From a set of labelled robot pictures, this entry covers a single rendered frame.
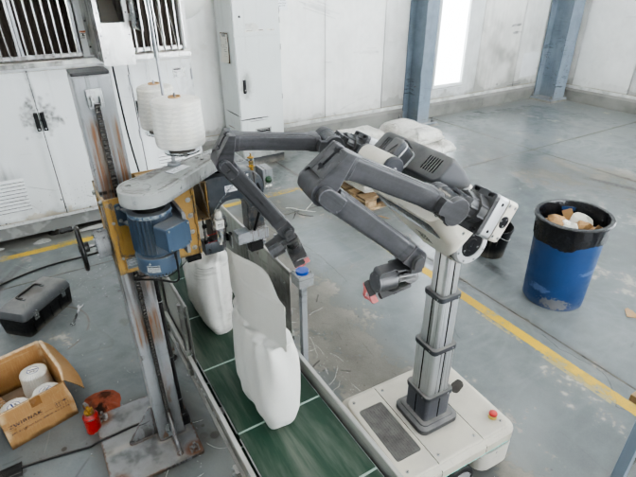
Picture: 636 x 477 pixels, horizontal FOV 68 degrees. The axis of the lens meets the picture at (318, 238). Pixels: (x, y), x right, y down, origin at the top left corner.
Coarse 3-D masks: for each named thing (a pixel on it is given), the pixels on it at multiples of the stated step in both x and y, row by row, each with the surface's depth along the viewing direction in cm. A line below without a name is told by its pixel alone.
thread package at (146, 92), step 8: (136, 88) 171; (144, 88) 169; (152, 88) 169; (168, 88) 172; (144, 96) 169; (152, 96) 169; (160, 96) 170; (144, 104) 171; (144, 112) 172; (144, 120) 174; (144, 128) 175; (152, 128) 174
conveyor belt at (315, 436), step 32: (192, 320) 260; (224, 352) 238; (224, 384) 219; (224, 416) 213; (256, 416) 203; (320, 416) 202; (256, 448) 189; (288, 448) 189; (320, 448) 189; (352, 448) 189
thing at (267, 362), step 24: (240, 264) 192; (240, 288) 179; (264, 288) 185; (240, 312) 189; (264, 312) 172; (240, 336) 194; (264, 336) 178; (288, 336) 182; (240, 360) 201; (264, 360) 179; (288, 360) 180; (264, 384) 184; (288, 384) 184; (264, 408) 190; (288, 408) 190
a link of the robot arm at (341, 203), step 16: (320, 192) 96; (336, 192) 98; (336, 208) 100; (352, 208) 106; (368, 208) 112; (352, 224) 109; (368, 224) 111; (384, 224) 113; (384, 240) 116; (400, 240) 118; (400, 256) 120
